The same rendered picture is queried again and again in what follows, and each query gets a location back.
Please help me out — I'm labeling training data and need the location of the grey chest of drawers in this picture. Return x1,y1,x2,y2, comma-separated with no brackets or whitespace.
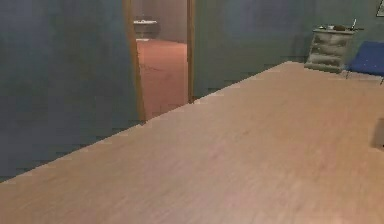
303,27,356,75

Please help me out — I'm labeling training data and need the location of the blue chair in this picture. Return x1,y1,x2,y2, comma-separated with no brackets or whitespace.
345,40,384,86

